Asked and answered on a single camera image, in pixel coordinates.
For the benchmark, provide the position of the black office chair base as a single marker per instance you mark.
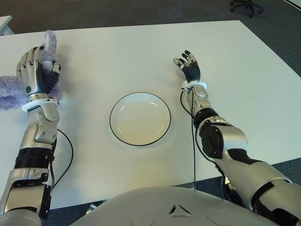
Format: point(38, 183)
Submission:
point(247, 5)

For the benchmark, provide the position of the white plate black rim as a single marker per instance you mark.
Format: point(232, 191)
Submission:
point(140, 118)

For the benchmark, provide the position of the robot left arm silver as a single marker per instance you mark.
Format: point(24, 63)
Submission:
point(35, 131)

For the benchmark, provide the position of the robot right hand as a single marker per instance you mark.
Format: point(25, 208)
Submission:
point(192, 70)

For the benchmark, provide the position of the robot right arm silver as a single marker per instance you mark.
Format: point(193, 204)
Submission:
point(235, 141)

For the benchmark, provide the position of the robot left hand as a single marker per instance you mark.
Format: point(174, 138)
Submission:
point(29, 75)

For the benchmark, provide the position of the silver robot torso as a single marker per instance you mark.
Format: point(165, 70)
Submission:
point(164, 207)

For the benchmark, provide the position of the purple plush bunny doll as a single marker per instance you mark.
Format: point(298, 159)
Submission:
point(9, 91)

